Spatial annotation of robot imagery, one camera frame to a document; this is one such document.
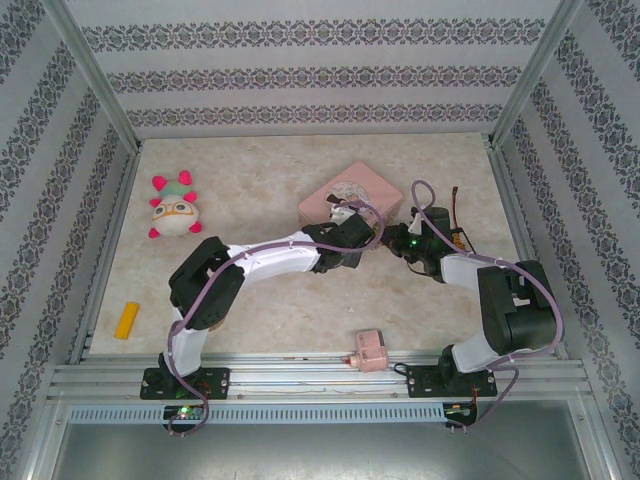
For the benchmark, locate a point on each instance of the plush toy with pink limbs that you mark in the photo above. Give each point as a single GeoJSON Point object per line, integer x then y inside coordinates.
{"type": "Point", "coordinates": [172, 212]}

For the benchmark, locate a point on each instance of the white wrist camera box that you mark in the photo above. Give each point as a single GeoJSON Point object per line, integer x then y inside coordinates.
{"type": "Point", "coordinates": [345, 214]}
{"type": "Point", "coordinates": [415, 223]}

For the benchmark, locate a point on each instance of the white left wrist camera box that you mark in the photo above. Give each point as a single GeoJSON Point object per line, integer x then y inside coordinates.
{"type": "Point", "coordinates": [345, 214]}

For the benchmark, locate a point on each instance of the pink toy camera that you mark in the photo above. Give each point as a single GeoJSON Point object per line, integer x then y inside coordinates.
{"type": "Point", "coordinates": [370, 352]}

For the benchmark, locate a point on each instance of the grey metal sheet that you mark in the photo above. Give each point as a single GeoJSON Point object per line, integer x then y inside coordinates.
{"type": "Point", "coordinates": [320, 452]}

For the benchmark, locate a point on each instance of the aluminium frame post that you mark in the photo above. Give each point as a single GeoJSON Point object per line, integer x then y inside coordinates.
{"type": "Point", "coordinates": [535, 70]}
{"type": "Point", "coordinates": [85, 60]}

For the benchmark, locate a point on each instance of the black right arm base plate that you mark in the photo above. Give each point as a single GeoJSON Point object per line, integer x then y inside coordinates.
{"type": "Point", "coordinates": [425, 382]}

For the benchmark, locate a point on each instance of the aluminium side rail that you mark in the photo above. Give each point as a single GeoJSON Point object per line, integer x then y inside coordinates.
{"type": "Point", "coordinates": [117, 220]}
{"type": "Point", "coordinates": [515, 210]}

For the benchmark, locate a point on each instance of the yellow block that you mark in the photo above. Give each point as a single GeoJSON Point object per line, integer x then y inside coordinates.
{"type": "Point", "coordinates": [126, 320]}

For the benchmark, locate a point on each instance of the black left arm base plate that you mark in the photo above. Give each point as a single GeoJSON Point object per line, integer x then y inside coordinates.
{"type": "Point", "coordinates": [215, 382]}

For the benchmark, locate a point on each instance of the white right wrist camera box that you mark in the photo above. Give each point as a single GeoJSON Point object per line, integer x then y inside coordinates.
{"type": "Point", "coordinates": [415, 223]}

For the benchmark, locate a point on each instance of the pink tin box with couple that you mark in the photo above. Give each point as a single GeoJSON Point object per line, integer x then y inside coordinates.
{"type": "Point", "coordinates": [372, 182]}

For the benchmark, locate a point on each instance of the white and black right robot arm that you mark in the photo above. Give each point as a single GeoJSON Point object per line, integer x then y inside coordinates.
{"type": "Point", "coordinates": [525, 325]}

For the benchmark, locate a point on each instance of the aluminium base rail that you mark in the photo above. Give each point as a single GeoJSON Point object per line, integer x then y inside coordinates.
{"type": "Point", "coordinates": [310, 380]}

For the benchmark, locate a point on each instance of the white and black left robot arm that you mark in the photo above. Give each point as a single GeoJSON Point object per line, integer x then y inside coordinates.
{"type": "Point", "coordinates": [275, 257]}

